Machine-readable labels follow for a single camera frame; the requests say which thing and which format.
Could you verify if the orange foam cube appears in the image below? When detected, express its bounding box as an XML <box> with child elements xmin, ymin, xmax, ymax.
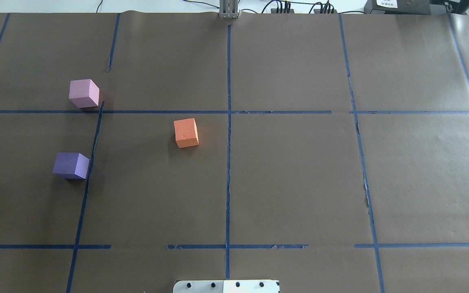
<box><xmin>173</xmin><ymin>118</ymin><xmax>199</xmax><ymax>148</ymax></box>

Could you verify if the black power strip left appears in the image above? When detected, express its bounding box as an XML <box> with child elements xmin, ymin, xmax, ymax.
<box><xmin>270</xmin><ymin>2</ymin><xmax>295</xmax><ymax>14</ymax></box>

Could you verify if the black power strip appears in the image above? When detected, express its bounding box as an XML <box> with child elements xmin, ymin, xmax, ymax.
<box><xmin>270</xmin><ymin>2</ymin><xmax>295</xmax><ymax>14</ymax></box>
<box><xmin>309</xmin><ymin>2</ymin><xmax>338</xmax><ymax>14</ymax></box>

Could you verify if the black power strip right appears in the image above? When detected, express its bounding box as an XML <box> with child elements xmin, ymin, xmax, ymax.
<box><xmin>309</xmin><ymin>2</ymin><xmax>338</xmax><ymax>14</ymax></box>

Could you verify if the pink foam cube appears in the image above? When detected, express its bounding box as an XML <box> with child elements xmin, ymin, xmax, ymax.
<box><xmin>68</xmin><ymin>79</ymin><xmax>99</xmax><ymax>108</ymax></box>

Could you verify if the purple foam cube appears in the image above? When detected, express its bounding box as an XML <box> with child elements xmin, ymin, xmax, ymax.
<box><xmin>52</xmin><ymin>152</ymin><xmax>90</xmax><ymax>180</ymax></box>

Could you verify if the dark grey control box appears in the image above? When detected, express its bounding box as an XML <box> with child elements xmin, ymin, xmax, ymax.
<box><xmin>363</xmin><ymin>0</ymin><xmax>449</xmax><ymax>15</ymax></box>

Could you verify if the grey aluminium frame post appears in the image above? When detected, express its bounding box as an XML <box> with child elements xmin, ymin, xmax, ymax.
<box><xmin>219</xmin><ymin>0</ymin><xmax>240</xmax><ymax>19</ymax></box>

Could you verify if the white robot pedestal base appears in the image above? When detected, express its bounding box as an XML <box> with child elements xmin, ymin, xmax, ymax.
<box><xmin>173</xmin><ymin>280</ymin><xmax>281</xmax><ymax>293</ymax></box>

